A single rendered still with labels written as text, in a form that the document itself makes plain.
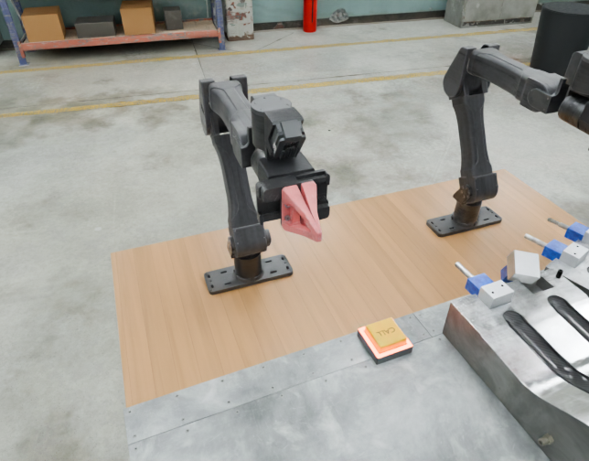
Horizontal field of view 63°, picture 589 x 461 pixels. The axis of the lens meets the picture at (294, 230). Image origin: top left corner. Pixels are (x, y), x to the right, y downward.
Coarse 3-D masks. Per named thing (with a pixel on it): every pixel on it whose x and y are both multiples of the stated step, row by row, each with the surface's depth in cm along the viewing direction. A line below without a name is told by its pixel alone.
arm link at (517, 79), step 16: (464, 48) 108; (480, 48) 108; (496, 48) 110; (464, 64) 109; (480, 64) 106; (496, 64) 103; (512, 64) 100; (448, 80) 115; (496, 80) 104; (512, 80) 99; (528, 80) 94; (544, 80) 93; (448, 96) 117
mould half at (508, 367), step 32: (512, 288) 96; (576, 288) 96; (448, 320) 95; (480, 320) 89; (544, 320) 89; (480, 352) 87; (512, 352) 84; (576, 352) 84; (512, 384) 81; (544, 384) 78; (544, 416) 76; (576, 416) 70; (544, 448) 78; (576, 448) 71
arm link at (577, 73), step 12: (576, 60) 85; (588, 60) 82; (576, 72) 85; (588, 72) 83; (564, 84) 89; (576, 84) 85; (588, 84) 84; (528, 96) 95; (540, 96) 92; (552, 96) 89; (564, 96) 91; (540, 108) 92; (552, 108) 91
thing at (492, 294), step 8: (456, 264) 101; (464, 272) 99; (472, 280) 95; (480, 280) 95; (488, 280) 95; (472, 288) 95; (480, 288) 92; (488, 288) 92; (496, 288) 92; (504, 288) 92; (480, 296) 93; (488, 296) 91; (496, 296) 90; (504, 296) 91; (488, 304) 91; (496, 304) 91; (504, 304) 92
